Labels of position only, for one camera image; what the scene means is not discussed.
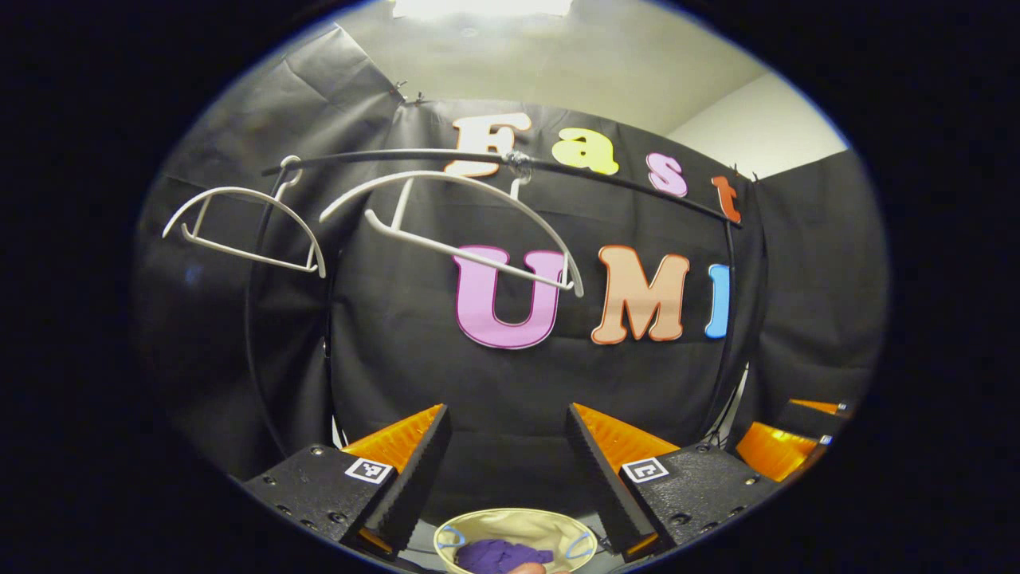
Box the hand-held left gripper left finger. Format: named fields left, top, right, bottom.
left=241, top=403, right=453, bottom=559

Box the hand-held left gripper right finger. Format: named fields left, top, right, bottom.
left=566, top=403, right=786, bottom=563

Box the beige laundry hamper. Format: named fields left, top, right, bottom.
left=433, top=508, right=598, bottom=574

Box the purple ribbed shirt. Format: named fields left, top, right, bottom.
left=454, top=539, right=555, bottom=574

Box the white hanger with wrapped hook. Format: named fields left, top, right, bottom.
left=319, top=151, right=585, bottom=300

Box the black clothes rack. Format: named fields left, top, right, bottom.
left=243, top=147, right=746, bottom=459

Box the white plastic hanger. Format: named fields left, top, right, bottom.
left=162, top=155, right=328, bottom=278

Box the ceiling light panel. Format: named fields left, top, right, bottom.
left=390, top=0, right=575, bottom=18

